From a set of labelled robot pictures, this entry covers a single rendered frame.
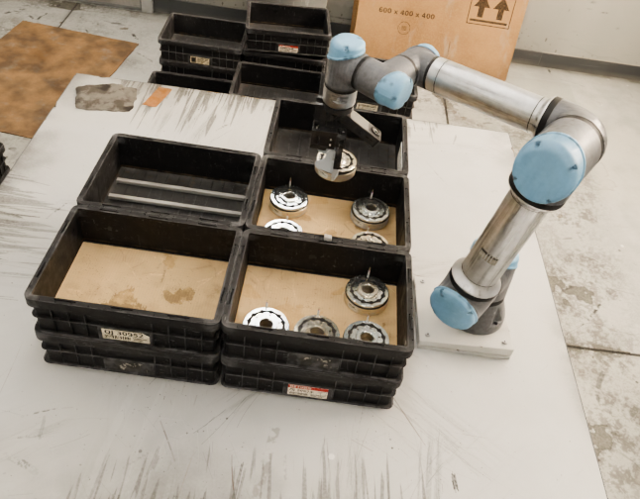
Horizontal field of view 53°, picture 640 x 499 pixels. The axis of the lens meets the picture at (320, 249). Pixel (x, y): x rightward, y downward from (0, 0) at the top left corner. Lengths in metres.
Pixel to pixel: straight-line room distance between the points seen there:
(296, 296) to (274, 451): 0.35
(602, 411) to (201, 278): 1.68
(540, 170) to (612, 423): 1.61
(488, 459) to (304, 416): 0.41
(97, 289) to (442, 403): 0.83
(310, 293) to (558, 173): 0.64
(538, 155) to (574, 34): 3.57
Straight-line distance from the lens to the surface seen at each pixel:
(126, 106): 2.36
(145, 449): 1.44
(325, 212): 1.75
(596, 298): 3.08
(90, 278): 1.57
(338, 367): 1.39
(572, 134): 1.24
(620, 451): 2.62
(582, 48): 4.82
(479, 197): 2.16
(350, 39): 1.42
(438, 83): 1.43
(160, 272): 1.56
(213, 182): 1.81
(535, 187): 1.22
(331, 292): 1.54
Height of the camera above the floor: 1.96
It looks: 44 degrees down
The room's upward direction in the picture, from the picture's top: 10 degrees clockwise
